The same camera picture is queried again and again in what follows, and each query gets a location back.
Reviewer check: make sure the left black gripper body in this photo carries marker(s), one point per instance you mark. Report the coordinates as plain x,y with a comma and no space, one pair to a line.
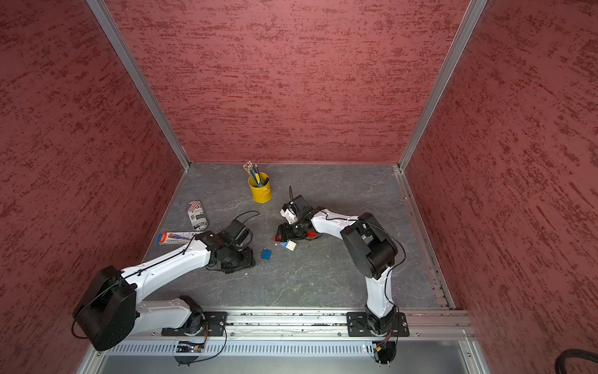
237,260

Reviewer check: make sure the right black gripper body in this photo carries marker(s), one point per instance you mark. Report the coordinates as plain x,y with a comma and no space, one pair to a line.
294,231

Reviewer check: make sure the white lego brick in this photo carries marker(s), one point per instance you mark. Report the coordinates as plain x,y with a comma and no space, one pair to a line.
291,245

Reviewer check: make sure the small blue lego brick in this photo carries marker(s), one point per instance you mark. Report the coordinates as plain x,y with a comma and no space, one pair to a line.
266,254

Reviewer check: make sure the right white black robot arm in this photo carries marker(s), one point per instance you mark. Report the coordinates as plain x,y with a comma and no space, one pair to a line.
372,249

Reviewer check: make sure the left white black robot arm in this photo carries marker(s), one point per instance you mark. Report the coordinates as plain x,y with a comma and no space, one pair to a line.
116,305

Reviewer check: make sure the yellow pencil cup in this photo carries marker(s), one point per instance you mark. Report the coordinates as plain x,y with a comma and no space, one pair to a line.
261,194

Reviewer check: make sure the blue red toothpaste box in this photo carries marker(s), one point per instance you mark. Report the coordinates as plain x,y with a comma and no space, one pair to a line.
176,238

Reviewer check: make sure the bundle of coloured pencils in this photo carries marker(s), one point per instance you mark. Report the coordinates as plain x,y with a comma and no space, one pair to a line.
253,172

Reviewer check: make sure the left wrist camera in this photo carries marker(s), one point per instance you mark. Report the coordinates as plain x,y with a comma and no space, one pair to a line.
237,235

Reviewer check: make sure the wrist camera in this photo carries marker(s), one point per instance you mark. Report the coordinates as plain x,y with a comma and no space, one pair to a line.
299,205
237,235

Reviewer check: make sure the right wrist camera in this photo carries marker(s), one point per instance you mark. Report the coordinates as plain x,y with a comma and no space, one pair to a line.
299,205

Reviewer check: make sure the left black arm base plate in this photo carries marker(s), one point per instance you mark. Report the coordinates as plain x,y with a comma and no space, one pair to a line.
199,325

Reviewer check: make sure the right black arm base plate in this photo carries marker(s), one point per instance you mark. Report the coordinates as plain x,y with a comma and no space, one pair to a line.
357,324

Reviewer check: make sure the aluminium front rail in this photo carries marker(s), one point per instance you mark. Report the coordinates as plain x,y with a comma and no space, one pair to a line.
327,325

